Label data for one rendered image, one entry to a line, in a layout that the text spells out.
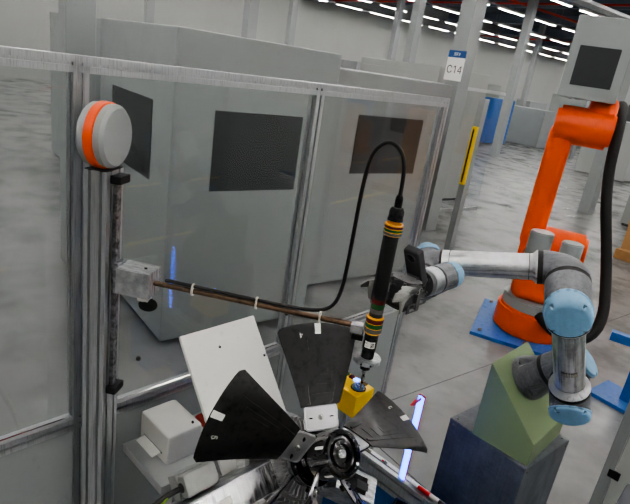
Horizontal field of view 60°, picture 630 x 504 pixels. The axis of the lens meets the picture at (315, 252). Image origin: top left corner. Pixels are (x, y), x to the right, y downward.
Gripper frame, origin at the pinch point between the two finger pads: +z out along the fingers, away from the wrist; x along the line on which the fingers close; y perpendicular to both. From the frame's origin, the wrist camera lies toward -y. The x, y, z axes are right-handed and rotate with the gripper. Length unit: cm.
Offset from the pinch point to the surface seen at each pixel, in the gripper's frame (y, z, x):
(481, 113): -21, -522, 261
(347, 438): 40.2, 2.9, -1.5
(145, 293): 13, 34, 47
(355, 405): 60, -34, 23
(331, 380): 31.2, -1.4, 10.2
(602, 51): -89, -376, 95
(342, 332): 22.3, -10.9, 16.7
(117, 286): 13, 38, 53
